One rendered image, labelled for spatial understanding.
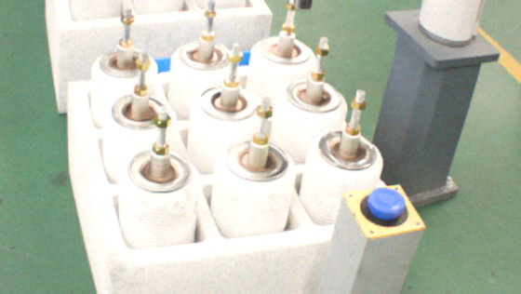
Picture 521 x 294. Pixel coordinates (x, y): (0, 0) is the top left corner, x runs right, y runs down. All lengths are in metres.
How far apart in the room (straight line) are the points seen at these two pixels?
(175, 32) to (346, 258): 0.67
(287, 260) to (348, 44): 0.85
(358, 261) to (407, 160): 0.49
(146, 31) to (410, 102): 0.47
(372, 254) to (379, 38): 1.04
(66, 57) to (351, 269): 0.72
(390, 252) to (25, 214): 0.63
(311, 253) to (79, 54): 0.59
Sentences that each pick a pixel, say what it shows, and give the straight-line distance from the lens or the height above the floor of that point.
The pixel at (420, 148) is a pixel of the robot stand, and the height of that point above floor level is 0.12.
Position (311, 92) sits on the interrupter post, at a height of 0.26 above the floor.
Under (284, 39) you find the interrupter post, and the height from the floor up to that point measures 0.28.
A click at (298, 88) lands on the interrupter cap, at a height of 0.25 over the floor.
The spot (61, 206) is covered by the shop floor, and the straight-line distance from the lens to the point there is 1.25.
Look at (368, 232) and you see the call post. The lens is 0.80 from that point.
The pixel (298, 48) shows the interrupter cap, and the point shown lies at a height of 0.25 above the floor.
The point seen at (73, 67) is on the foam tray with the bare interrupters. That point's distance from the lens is 1.39.
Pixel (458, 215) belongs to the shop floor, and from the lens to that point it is 1.36.
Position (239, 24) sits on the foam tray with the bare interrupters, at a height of 0.16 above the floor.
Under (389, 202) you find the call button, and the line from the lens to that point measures 0.82.
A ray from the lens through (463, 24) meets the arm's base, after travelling 1.19.
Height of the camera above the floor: 0.84
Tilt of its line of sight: 37 degrees down
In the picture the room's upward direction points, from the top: 9 degrees clockwise
